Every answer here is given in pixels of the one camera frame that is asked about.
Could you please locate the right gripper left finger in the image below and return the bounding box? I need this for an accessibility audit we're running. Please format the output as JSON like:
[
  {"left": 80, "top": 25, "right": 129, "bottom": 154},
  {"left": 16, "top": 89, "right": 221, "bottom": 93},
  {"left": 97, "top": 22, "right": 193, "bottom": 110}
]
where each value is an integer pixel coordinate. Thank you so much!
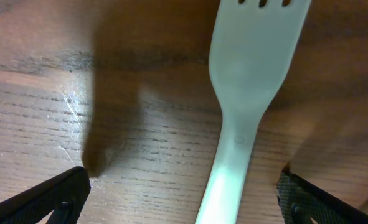
[{"left": 0, "top": 166, "right": 91, "bottom": 224}]

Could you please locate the white fork long handle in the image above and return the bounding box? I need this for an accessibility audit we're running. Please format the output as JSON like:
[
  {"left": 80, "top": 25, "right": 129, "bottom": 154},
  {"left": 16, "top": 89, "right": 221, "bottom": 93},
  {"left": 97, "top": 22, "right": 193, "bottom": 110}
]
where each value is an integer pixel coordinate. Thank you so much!
[{"left": 196, "top": 0, "right": 311, "bottom": 224}]

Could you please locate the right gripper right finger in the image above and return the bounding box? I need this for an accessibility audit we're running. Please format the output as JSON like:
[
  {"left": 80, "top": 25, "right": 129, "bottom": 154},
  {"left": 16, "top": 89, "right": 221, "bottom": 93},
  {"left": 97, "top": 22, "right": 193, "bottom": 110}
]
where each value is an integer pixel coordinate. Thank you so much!
[{"left": 276, "top": 171, "right": 368, "bottom": 224}]

